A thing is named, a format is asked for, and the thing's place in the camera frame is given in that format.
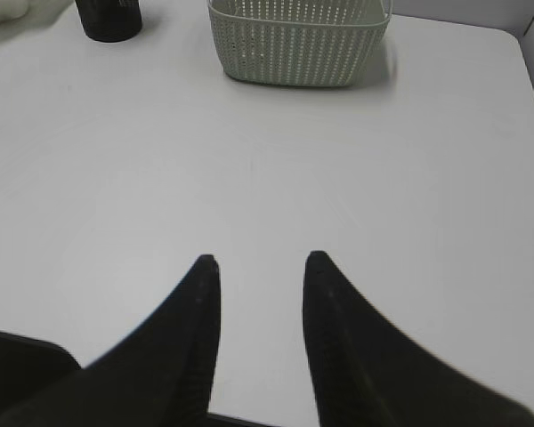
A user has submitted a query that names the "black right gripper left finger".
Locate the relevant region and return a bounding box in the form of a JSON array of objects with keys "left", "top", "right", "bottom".
[{"left": 0, "top": 254, "right": 221, "bottom": 426}]

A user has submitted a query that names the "green woven plastic basket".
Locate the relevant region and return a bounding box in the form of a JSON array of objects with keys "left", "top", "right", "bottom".
[{"left": 207, "top": 0, "right": 393, "bottom": 88}]

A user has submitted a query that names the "black mesh pen holder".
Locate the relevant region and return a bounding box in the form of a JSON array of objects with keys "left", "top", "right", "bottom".
[{"left": 75, "top": 0, "right": 142, "bottom": 43}]

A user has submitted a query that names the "pale green wavy plate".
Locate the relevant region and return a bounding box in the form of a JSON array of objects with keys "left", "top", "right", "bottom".
[{"left": 0, "top": 0, "right": 73, "bottom": 27}]

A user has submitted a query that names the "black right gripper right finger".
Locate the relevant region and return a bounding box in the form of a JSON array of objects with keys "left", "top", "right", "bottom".
[{"left": 302, "top": 251, "right": 534, "bottom": 426}]

